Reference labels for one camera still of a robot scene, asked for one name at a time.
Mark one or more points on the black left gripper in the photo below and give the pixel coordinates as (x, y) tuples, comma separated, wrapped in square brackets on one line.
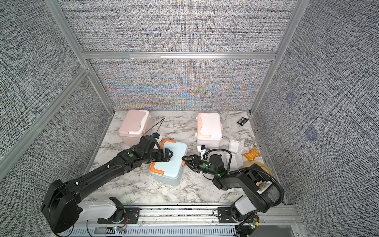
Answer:
[(162, 158)]

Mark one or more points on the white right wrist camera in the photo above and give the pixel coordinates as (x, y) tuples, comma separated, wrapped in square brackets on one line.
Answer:
[(202, 148)]

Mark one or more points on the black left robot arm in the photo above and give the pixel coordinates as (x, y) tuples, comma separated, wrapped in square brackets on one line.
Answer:
[(61, 207)]

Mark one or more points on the pink white medicine box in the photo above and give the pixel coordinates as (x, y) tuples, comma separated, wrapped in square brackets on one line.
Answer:
[(135, 125)]

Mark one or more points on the white pink medicine chest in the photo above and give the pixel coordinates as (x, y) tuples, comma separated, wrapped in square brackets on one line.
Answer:
[(209, 130)]

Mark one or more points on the clear plastic gauze box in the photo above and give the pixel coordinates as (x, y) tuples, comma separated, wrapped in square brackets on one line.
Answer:
[(236, 148)]

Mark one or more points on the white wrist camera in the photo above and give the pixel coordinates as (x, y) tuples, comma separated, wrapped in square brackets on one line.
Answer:
[(202, 148), (157, 137)]

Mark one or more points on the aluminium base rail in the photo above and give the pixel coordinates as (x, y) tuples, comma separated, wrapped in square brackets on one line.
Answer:
[(195, 220)]

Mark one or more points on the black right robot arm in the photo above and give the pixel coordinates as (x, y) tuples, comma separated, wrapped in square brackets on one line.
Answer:
[(261, 190)]

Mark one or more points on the orange plastic toy piece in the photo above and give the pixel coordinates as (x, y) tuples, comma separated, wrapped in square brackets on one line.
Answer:
[(252, 155)]

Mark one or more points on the black foil sachet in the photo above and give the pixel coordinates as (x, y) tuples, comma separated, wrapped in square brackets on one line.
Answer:
[(242, 121)]

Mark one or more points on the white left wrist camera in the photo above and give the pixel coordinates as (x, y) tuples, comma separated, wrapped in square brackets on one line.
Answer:
[(157, 137)]

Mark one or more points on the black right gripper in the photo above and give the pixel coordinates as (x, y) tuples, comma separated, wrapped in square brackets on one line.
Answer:
[(189, 165)]

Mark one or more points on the blue orange medicine box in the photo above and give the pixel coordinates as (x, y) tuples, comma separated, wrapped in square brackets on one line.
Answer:
[(170, 173)]

